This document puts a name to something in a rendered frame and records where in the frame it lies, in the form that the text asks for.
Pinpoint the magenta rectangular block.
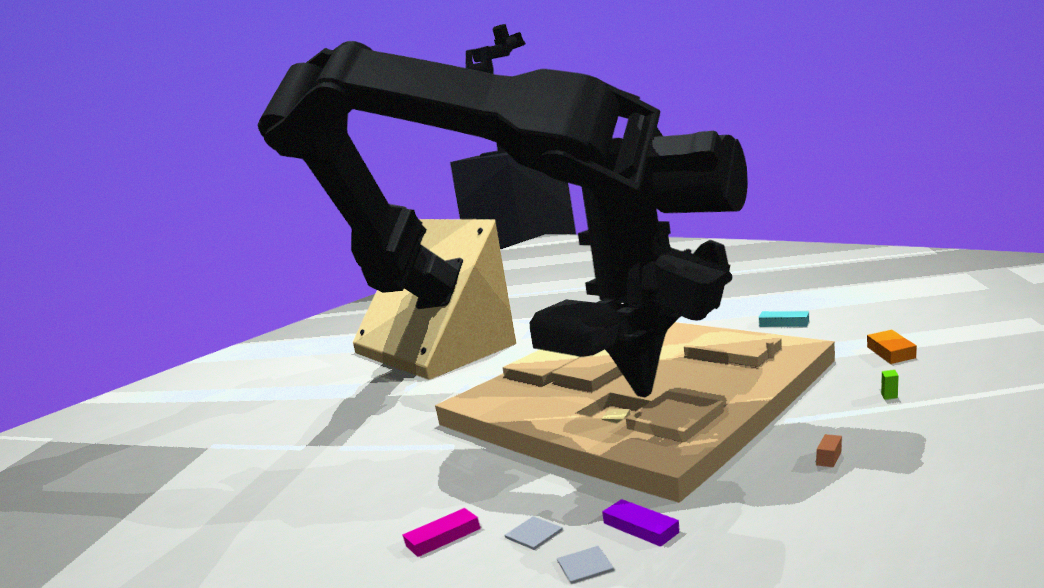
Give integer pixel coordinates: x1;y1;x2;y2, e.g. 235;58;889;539
402;508;481;557

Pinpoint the green block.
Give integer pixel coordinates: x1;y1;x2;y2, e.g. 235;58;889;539
881;370;899;400

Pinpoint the purple rectangular block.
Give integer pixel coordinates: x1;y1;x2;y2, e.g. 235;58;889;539
602;499;680;547

